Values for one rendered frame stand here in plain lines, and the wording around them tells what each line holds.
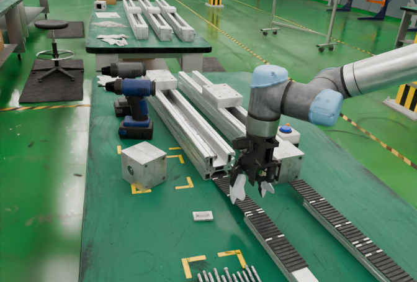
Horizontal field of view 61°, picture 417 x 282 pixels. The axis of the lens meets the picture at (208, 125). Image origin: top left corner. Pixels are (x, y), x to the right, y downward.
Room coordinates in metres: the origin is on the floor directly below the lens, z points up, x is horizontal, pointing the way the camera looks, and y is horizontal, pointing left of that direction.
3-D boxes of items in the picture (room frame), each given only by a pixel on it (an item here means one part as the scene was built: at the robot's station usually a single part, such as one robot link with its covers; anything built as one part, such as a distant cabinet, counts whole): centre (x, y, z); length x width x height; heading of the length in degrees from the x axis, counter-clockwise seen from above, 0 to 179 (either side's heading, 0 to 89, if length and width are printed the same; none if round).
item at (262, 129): (0.74, -0.13, 1.06); 0.08 x 0.08 x 0.05
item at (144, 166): (0.89, 0.17, 0.83); 0.11 x 0.10 x 0.10; 139
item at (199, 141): (1.28, 0.13, 0.82); 0.80 x 0.10 x 0.09; 25
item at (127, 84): (1.16, 0.29, 0.89); 0.20 x 0.08 x 0.22; 95
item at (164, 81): (1.51, 0.23, 0.87); 0.16 x 0.11 x 0.07; 25
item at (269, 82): (0.74, -0.13, 1.14); 0.09 x 0.08 x 0.11; 60
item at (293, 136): (1.16, -0.27, 0.81); 0.10 x 0.08 x 0.06; 115
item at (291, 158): (0.96, -0.25, 0.83); 0.12 x 0.09 x 0.10; 115
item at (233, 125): (1.36, -0.05, 0.82); 0.80 x 0.10 x 0.09; 25
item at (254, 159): (0.73, -0.13, 0.98); 0.09 x 0.08 x 0.12; 25
